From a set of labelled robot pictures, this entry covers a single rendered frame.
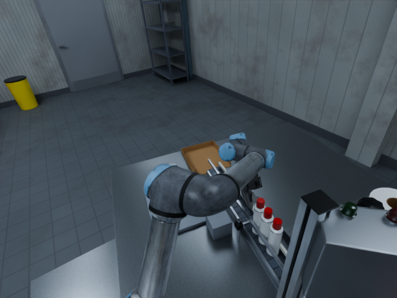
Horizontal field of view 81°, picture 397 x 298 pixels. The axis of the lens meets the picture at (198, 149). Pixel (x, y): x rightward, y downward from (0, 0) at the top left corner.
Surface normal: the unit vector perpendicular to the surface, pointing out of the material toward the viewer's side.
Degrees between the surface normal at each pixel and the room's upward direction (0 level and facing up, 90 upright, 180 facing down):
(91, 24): 90
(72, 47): 90
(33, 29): 90
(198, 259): 0
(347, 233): 0
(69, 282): 0
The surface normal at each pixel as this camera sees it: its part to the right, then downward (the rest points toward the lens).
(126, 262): -0.07, -0.82
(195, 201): -0.15, 0.07
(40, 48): 0.52, 0.45
